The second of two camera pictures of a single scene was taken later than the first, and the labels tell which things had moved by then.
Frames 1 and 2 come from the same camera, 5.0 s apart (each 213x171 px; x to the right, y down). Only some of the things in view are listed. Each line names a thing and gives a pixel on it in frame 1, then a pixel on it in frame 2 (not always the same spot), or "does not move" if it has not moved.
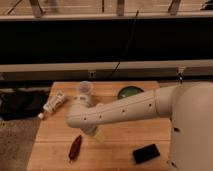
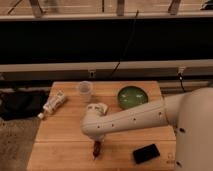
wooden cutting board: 139,145 does not move
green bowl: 128,91 does not move
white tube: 53,103 does not move
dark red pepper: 75,149 to 97,149
